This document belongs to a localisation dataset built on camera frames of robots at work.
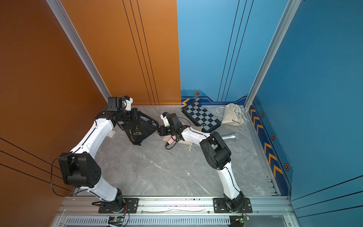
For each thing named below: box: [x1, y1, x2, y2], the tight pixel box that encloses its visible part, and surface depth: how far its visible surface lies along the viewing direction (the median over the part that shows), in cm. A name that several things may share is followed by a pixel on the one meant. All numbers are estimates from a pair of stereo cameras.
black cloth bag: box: [120, 112, 160, 146], surface depth 92 cm
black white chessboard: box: [181, 100, 222, 133], surface depth 111 cm
